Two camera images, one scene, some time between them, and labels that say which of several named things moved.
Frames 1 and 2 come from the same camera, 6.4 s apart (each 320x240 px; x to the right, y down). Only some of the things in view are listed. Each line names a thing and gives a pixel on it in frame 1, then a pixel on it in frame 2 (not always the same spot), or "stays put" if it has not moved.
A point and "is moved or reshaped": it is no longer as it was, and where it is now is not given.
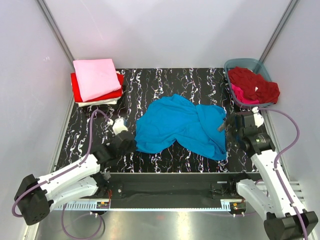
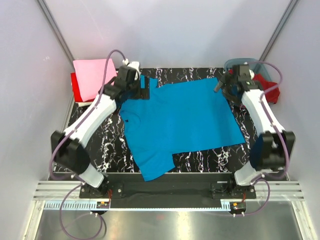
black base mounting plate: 170,190 stays put
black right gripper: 230,120 -> 227,81
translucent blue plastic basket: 255,65 stays put
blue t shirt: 161,123 is moved or reshaped
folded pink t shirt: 96,78 stays put
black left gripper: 133,147 -> 143,94
